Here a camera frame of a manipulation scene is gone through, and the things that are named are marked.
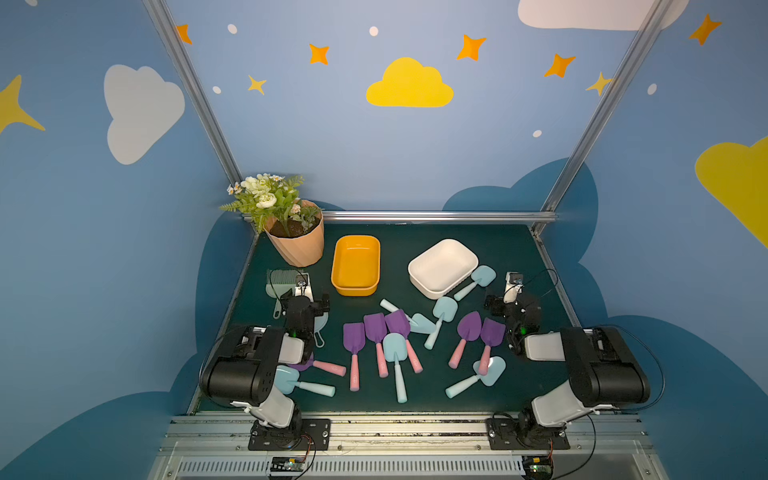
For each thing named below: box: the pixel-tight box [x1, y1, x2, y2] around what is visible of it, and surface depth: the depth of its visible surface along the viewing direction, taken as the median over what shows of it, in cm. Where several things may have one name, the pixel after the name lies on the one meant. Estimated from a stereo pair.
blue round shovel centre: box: [382, 333, 408, 403], surface depth 90 cm
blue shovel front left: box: [274, 365, 336, 397], surface depth 84 cm
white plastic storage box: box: [408, 239, 479, 299], surface depth 108 cm
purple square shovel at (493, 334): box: [478, 317, 506, 377], surface depth 92 cm
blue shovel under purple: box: [380, 298, 437, 334], surface depth 96 cm
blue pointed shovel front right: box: [445, 356, 507, 399], surface depth 85 cm
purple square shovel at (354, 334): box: [343, 322, 366, 392], surface depth 92 cm
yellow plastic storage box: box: [331, 234, 381, 297], surface depth 110 cm
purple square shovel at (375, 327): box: [364, 313, 389, 378], surface depth 95 cm
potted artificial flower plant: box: [219, 173, 325, 268], surface depth 93 cm
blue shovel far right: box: [454, 265, 497, 301], surface depth 108 cm
